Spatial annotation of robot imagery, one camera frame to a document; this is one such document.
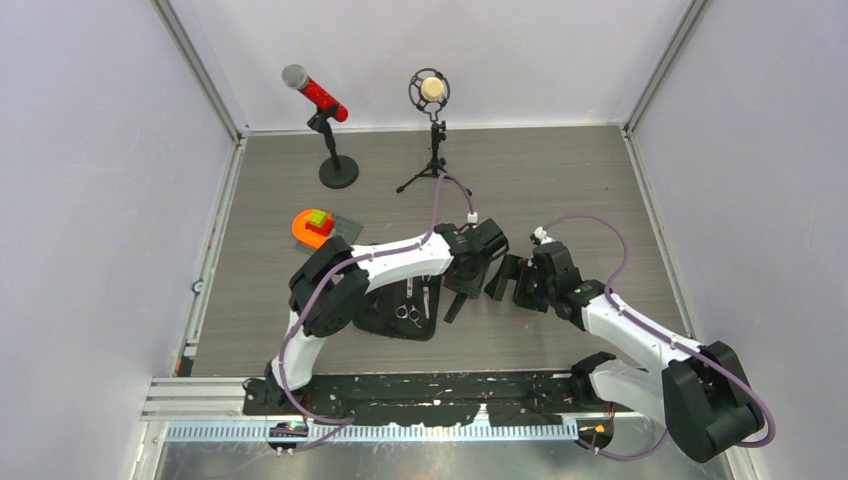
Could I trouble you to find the red handheld microphone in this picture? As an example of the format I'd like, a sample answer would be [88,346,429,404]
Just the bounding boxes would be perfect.
[281,64,349,122]

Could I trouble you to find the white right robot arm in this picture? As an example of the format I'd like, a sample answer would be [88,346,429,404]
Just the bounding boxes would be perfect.
[484,241,766,463]

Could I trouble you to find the silver thinning scissors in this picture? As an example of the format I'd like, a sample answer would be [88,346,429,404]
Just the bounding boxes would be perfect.
[395,280,431,329]

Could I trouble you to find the black tripod microphone stand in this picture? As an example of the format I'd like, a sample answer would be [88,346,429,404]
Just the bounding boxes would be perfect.
[396,121,447,194]

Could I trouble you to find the grey studded base plate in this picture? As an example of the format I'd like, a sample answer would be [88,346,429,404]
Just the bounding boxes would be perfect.
[294,216,364,253]

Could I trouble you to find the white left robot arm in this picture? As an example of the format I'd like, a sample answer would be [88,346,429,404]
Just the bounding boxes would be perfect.
[266,219,509,414]

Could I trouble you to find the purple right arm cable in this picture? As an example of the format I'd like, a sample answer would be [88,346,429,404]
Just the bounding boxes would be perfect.
[529,213,778,462]

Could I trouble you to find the orange curved toy slide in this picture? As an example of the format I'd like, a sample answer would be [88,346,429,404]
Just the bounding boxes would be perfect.
[292,209,335,249]

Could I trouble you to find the beige condenser microphone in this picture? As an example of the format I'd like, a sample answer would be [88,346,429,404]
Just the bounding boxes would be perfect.
[408,67,450,111]

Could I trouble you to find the black tool pouch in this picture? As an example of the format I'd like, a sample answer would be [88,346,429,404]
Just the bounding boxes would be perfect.
[353,276,442,342]

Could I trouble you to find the red toy block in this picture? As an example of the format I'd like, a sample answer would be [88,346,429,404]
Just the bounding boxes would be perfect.
[306,210,335,237]

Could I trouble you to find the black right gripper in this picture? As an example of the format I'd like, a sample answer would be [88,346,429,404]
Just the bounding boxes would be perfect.
[486,253,557,314]

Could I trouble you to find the lime green toy brick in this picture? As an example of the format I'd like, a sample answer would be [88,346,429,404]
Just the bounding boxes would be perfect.
[309,209,332,228]

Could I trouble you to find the black round-base microphone stand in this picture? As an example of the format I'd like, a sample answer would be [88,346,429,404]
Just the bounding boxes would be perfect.
[307,106,359,189]

